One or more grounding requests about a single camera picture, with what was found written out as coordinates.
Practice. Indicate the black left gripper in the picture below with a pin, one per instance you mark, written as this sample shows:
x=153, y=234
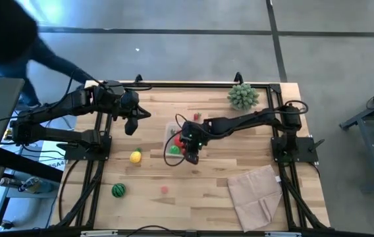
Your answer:
x=129, y=103

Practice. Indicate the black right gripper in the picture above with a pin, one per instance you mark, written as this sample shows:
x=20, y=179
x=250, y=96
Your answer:
x=193, y=131

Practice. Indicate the green toy pear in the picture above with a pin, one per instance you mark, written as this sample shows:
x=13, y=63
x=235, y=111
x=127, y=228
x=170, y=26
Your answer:
x=174, y=150

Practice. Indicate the red toy tomato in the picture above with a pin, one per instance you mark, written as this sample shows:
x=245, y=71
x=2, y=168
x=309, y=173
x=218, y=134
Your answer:
x=178, y=141

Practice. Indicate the clear plastic tupperware container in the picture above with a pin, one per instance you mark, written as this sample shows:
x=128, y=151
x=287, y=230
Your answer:
x=168, y=138

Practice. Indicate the pink toy peach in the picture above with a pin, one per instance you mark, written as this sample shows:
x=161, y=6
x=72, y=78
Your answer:
x=164, y=190

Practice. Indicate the yellow lemon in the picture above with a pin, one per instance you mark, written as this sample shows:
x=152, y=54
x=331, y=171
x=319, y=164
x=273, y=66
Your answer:
x=135, y=157

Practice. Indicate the green striped toy watermelon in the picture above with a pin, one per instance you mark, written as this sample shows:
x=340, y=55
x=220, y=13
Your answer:
x=118, y=190

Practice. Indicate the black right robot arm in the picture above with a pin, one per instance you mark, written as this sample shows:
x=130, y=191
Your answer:
x=239, y=120

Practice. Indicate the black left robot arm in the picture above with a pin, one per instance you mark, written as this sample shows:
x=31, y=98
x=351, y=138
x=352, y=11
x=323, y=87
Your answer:
x=58, y=104

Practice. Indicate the beige folded cloth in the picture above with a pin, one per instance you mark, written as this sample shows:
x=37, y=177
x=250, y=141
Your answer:
x=254, y=197

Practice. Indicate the potted artificial green plant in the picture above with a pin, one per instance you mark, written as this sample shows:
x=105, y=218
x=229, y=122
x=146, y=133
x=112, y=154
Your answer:
x=243, y=97

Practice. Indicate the white paper label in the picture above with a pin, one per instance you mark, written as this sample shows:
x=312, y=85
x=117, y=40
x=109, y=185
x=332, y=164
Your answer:
x=47, y=149

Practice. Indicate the silver tool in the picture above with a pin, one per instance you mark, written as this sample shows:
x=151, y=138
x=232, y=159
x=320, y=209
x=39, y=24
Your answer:
x=30, y=183

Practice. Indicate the person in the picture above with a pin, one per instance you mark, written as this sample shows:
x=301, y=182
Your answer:
x=2, y=33

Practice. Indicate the workbench with blue legs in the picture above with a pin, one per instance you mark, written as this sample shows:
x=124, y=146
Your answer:
x=368, y=151

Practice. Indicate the black aluminium table frame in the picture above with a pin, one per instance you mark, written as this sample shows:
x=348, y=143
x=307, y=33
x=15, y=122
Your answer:
x=206, y=85

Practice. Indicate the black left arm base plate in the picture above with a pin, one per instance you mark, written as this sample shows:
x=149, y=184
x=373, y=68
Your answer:
x=75, y=153

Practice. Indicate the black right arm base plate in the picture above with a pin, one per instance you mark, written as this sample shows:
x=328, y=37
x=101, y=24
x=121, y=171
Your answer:
x=305, y=149

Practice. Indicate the white metal bracket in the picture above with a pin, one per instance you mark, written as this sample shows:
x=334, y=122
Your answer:
x=282, y=234
x=98, y=233

